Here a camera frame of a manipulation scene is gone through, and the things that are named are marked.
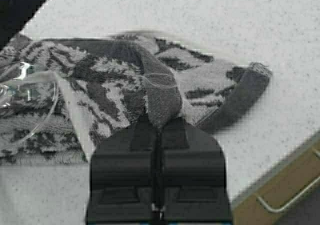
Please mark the light wood kitchen island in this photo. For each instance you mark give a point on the light wood kitchen island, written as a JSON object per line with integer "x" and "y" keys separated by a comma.
{"x": 279, "y": 189}

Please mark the wine glass with pink liquid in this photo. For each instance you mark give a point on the wine glass with pink liquid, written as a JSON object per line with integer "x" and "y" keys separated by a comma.
{"x": 29, "y": 94}

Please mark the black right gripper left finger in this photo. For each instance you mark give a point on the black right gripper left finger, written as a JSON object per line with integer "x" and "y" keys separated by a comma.
{"x": 120, "y": 176}

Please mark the black white floral cloth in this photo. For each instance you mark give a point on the black white floral cloth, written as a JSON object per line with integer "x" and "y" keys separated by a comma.
{"x": 106, "y": 84}

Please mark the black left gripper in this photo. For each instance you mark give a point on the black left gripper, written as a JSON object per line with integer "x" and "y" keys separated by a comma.
{"x": 14, "y": 14}

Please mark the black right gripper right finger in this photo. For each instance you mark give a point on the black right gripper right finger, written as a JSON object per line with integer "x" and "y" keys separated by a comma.
{"x": 192, "y": 176}

